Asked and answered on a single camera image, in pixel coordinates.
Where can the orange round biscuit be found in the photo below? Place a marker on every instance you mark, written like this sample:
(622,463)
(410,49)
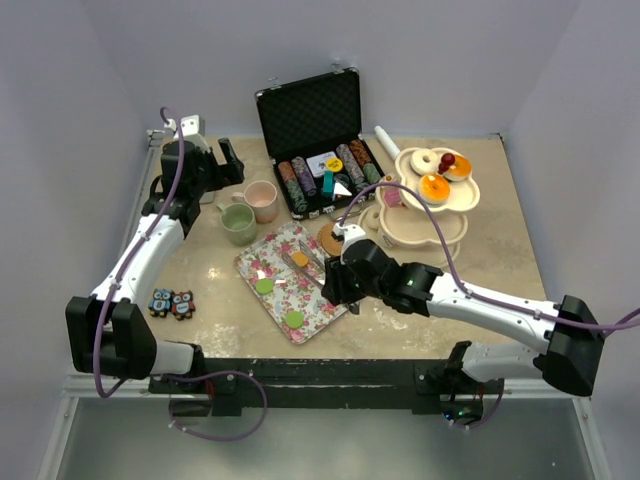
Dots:
(300,259)

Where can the blue owl figurine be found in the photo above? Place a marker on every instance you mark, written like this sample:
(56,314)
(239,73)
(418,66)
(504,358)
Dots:
(160,302)

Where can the metal tongs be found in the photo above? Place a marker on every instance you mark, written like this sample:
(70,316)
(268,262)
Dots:
(313,258)

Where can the pink wafer sweet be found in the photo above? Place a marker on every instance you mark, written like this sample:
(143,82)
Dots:
(392,197)

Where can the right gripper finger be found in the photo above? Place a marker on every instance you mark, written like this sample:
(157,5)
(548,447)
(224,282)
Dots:
(332,289)
(354,285)

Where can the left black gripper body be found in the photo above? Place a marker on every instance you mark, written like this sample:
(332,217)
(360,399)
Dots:
(210,177)

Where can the pink ceramic cup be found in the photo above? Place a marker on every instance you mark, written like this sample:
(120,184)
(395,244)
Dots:
(261,196)

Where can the black poker chip case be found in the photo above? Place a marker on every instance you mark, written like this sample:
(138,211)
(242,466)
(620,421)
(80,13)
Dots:
(309,118)

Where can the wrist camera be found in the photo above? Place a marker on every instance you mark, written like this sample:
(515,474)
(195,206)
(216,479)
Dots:
(193,129)
(347,234)

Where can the orange glazed donut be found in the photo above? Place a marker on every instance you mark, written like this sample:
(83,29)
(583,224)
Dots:
(459,170)

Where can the floral serving tray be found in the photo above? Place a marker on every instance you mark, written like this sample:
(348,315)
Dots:
(292,291)

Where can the black base frame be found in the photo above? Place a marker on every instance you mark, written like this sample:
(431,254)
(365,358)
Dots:
(420,386)

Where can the white clamp device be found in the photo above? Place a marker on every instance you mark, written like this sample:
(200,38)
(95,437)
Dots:
(207,198)

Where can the green ceramic cup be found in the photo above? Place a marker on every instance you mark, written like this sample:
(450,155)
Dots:
(239,223)

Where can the cream three-tier cake stand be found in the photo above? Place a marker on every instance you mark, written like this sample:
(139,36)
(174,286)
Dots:
(409,227)

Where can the white glazed donut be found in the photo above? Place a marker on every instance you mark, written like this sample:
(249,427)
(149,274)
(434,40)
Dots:
(424,161)
(369,219)

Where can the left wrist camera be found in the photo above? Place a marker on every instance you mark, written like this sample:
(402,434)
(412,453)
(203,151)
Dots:
(193,129)

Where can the green macaron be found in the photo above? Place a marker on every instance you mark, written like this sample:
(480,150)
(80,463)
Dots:
(264,286)
(294,319)

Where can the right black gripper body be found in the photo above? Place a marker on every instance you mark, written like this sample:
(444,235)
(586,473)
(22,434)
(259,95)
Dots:
(373,290)

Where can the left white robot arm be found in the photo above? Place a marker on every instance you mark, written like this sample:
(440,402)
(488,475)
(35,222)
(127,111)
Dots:
(107,330)

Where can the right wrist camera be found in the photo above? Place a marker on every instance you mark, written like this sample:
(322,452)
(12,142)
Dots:
(347,234)

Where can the woven rattan coaster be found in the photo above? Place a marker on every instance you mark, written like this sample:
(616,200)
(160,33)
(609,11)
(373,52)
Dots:
(326,240)

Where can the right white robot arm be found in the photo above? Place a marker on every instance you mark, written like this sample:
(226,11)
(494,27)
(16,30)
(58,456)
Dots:
(559,343)

